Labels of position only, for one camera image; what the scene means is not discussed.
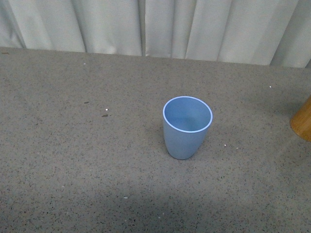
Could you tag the light blue plastic cup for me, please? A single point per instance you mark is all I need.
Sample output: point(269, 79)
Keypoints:
point(186, 121)

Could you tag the bamboo chopstick holder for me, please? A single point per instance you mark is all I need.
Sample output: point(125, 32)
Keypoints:
point(301, 121)

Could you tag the white pleated curtain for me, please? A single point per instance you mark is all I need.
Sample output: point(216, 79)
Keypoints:
point(261, 32)

